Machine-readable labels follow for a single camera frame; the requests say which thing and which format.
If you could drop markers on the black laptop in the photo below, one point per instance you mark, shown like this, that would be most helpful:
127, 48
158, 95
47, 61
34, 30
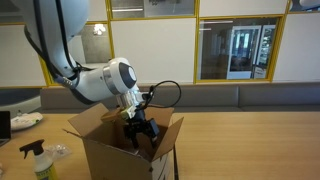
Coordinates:
4, 126

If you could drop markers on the glass door display fridge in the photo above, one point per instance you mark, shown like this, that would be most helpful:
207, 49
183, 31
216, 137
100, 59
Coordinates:
265, 50

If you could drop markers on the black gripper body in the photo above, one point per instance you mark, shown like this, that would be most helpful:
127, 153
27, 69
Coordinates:
137, 125

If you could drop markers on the white flat object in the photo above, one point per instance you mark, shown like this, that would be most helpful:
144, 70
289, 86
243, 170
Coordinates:
26, 120

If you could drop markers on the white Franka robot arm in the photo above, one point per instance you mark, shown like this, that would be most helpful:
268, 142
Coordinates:
60, 33

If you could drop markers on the grey upholstered bench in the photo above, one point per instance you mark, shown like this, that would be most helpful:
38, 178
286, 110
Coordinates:
233, 96

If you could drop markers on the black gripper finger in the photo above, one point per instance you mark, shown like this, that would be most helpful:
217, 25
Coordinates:
154, 130
134, 140

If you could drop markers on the white globe pendant lamp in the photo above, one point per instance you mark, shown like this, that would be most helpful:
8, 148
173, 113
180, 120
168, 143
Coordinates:
310, 3

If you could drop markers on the brown cardboard box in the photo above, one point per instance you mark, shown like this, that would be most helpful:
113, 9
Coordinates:
113, 160

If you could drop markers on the glowing cluster ceiling lamp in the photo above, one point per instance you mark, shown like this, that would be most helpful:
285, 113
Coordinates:
99, 29

